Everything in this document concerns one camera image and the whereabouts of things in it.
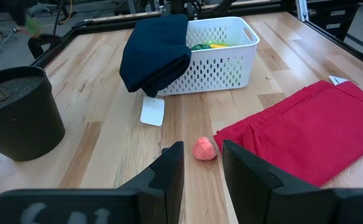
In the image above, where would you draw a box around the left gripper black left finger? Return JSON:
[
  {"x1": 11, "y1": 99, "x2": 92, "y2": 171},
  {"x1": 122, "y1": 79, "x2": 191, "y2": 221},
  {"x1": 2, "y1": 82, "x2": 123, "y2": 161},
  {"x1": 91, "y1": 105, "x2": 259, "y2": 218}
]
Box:
[{"x1": 0, "y1": 141, "x2": 186, "y2": 224}]

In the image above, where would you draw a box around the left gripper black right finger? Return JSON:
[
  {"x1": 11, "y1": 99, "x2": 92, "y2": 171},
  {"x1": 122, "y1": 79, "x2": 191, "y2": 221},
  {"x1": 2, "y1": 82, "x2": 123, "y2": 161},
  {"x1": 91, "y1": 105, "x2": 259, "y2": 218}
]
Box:
[{"x1": 222, "y1": 139, "x2": 363, "y2": 224}]

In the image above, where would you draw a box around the pink textured toy ball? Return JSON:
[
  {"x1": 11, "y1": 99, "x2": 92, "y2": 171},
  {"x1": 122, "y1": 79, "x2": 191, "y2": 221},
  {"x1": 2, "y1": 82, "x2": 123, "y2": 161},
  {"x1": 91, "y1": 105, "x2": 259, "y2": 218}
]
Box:
[{"x1": 192, "y1": 136, "x2": 218, "y2": 161}]

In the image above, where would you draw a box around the white perforated plastic basket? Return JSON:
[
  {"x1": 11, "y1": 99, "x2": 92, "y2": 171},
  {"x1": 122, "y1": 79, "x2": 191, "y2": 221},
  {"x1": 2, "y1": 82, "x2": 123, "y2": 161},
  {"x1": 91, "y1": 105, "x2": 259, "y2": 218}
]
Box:
[{"x1": 157, "y1": 16, "x2": 261, "y2": 97}]

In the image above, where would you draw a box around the green striped toy watermelon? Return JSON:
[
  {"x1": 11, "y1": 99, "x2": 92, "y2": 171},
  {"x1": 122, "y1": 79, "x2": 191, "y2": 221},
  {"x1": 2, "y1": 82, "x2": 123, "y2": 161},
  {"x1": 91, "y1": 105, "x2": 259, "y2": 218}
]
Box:
[{"x1": 191, "y1": 43, "x2": 212, "y2": 52}]

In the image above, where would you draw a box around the magenta cloth napkin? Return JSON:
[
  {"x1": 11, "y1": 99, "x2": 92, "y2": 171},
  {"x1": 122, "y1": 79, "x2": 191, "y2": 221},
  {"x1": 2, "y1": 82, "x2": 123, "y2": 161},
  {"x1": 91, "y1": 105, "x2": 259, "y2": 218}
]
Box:
[{"x1": 213, "y1": 80, "x2": 363, "y2": 188}]

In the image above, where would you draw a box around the small blank white tag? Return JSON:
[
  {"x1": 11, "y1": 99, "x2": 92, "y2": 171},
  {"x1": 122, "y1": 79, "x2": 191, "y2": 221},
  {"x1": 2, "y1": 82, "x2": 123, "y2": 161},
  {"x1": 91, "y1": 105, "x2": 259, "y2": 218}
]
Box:
[{"x1": 139, "y1": 96, "x2": 166, "y2": 128}]

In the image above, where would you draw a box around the black plant pot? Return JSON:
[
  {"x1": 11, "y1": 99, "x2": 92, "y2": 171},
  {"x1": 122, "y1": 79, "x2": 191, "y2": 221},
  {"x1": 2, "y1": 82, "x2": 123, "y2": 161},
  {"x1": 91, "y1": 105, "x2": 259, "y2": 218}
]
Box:
[{"x1": 0, "y1": 65, "x2": 67, "y2": 162}]

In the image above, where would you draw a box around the white handwritten paper tag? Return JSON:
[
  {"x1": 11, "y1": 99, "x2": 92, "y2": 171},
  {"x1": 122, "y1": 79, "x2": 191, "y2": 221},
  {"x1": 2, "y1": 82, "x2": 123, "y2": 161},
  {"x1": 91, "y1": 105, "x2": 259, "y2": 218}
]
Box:
[{"x1": 328, "y1": 75, "x2": 351, "y2": 86}]

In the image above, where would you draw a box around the navy blue folded cloth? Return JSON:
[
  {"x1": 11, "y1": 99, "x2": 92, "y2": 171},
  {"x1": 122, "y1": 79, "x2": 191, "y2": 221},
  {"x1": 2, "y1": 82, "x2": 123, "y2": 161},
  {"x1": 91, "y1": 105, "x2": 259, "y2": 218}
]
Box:
[{"x1": 119, "y1": 13, "x2": 192, "y2": 98}]

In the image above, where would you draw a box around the black drawer cabinet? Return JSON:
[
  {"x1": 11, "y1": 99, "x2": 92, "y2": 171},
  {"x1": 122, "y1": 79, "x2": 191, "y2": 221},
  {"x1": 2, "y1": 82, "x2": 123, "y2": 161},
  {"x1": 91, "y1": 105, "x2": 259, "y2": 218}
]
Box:
[{"x1": 305, "y1": 0, "x2": 361, "y2": 42}]

